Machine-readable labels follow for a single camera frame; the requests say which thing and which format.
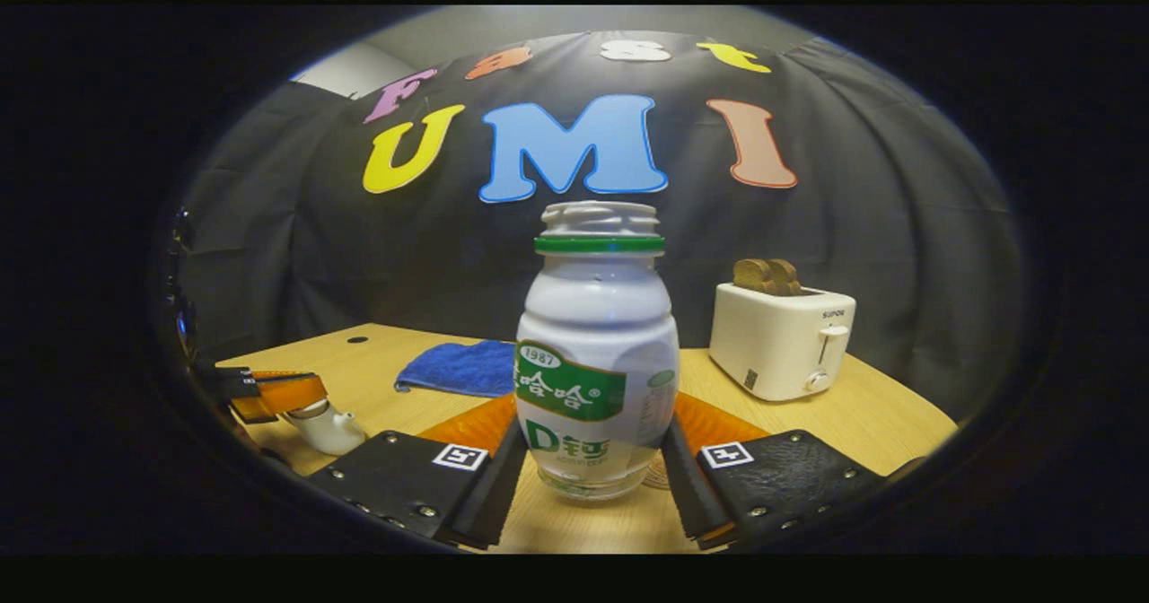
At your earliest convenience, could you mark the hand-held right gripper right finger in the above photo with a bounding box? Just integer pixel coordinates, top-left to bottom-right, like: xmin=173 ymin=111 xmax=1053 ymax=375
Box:
xmin=659 ymin=391 xmax=927 ymax=552

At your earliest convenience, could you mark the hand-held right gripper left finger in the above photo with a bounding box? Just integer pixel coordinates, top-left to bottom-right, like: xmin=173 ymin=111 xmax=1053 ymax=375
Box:
xmin=307 ymin=393 xmax=532 ymax=552

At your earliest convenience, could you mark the white teacup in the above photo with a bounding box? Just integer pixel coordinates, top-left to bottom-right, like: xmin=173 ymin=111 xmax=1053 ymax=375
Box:
xmin=285 ymin=398 xmax=370 ymax=458

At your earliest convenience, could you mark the white water bottle green label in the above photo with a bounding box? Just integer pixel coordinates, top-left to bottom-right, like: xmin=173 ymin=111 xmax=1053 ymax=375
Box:
xmin=514 ymin=201 xmax=680 ymax=503

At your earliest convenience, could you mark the blue towel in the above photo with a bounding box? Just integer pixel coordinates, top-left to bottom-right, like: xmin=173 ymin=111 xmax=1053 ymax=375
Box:
xmin=395 ymin=340 xmax=518 ymax=398

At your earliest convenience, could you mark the white toaster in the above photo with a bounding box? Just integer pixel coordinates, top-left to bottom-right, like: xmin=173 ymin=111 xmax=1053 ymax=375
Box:
xmin=708 ymin=282 xmax=857 ymax=403

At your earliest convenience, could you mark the black backdrop cloth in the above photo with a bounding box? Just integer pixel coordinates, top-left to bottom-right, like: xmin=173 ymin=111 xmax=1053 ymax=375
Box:
xmin=175 ymin=31 xmax=1024 ymax=421

